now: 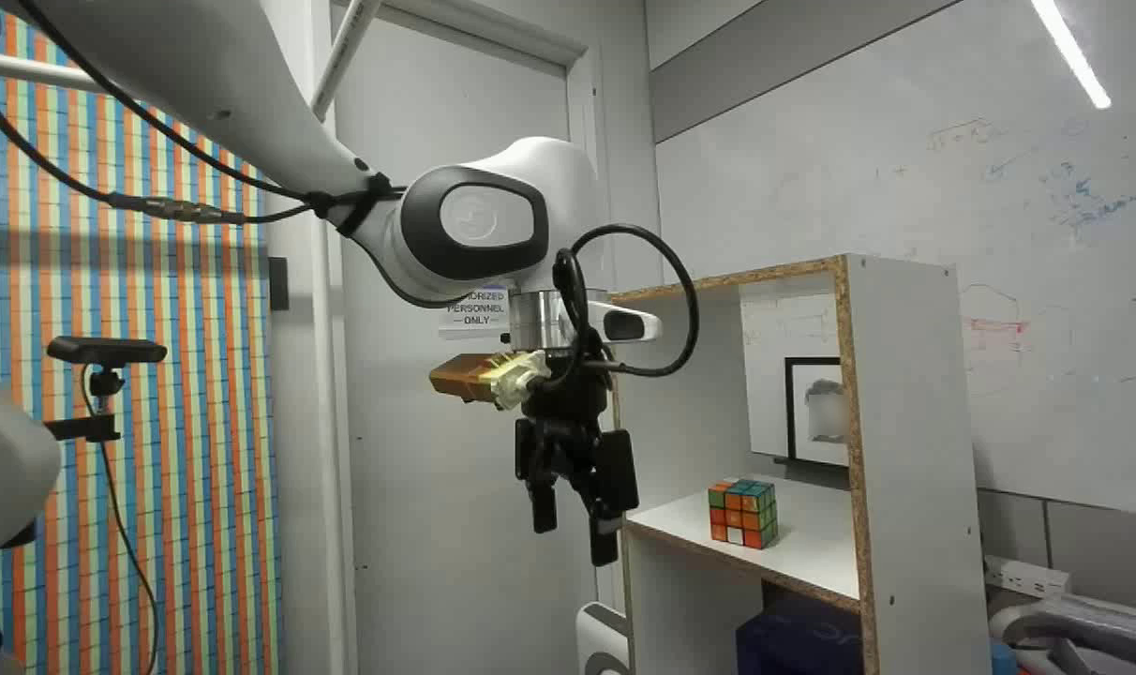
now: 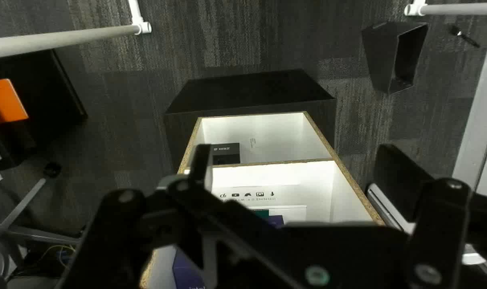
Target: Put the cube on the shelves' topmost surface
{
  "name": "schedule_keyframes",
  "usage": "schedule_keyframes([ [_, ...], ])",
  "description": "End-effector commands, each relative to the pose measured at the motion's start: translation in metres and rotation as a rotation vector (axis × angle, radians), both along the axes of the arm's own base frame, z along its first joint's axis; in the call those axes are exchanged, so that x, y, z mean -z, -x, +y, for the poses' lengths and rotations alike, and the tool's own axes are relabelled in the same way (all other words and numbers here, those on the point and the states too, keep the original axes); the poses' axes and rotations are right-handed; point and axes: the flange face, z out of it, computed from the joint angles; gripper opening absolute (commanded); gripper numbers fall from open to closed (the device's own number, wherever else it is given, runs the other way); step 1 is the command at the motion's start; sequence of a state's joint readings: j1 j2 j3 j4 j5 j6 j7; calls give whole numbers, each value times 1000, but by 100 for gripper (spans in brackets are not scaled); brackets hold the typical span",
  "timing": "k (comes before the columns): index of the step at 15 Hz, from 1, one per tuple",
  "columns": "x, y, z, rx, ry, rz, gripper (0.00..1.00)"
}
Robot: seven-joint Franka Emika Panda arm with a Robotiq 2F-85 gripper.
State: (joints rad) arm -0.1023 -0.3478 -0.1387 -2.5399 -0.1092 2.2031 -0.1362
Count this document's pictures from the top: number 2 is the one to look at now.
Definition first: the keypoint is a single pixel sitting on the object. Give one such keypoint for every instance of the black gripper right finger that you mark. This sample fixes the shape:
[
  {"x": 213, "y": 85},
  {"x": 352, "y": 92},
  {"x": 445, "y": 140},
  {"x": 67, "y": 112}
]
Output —
[{"x": 440, "y": 230}]

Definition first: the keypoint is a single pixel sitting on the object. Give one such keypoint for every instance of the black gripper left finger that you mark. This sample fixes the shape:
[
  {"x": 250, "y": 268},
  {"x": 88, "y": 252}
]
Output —
[{"x": 111, "y": 235}]

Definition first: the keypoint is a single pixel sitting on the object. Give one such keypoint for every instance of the multicoloured puzzle cube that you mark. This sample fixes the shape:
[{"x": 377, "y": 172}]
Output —
[{"x": 185, "y": 270}]

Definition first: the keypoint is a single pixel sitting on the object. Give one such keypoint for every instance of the black panel with white base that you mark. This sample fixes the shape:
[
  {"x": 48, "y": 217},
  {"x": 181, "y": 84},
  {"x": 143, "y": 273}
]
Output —
[{"x": 400, "y": 177}]

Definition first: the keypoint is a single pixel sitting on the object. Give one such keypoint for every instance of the grey stand with black knob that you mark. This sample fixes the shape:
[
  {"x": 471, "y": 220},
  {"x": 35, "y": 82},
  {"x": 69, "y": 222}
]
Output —
[{"x": 29, "y": 196}]

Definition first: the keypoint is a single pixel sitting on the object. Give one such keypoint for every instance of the tall white shelf unit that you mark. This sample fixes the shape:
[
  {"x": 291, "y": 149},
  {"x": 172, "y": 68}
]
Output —
[{"x": 307, "y": 186}]

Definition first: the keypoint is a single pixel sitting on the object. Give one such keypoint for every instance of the small black box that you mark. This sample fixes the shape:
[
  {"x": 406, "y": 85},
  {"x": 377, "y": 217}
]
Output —
[{"x": 225, "y": 153}]

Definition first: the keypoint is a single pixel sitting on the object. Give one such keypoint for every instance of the black equipment box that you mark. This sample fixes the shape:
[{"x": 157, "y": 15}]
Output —
[{"x": 51, "y": 90}]

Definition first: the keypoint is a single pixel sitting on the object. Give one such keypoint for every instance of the dark blue box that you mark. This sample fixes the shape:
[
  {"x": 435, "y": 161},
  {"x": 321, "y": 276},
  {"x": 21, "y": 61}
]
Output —
[{"x": 271, "y": 220}]

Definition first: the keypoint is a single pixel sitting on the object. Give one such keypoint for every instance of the orange pad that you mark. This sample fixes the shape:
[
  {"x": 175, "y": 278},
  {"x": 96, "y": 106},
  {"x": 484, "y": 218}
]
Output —
[{"x": 3, "y": 101}]

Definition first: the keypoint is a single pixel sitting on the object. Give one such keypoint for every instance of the black waste bin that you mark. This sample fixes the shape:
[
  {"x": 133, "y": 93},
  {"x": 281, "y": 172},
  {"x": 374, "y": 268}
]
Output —
[{"x": 384, "y": 56}]

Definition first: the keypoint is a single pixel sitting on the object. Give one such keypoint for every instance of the small black hand tool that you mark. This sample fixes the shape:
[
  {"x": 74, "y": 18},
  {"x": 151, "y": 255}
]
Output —
[{"x": 461, "y": 32}]

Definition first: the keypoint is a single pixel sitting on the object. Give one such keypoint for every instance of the white frame pole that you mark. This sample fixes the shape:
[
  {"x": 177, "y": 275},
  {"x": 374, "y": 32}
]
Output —
[
  {"x": 54, "y": 39},
  {"x": 456, "y": 8},
  {"x": 135, "y": 10},
  {"x": 475, "y": 106}
]

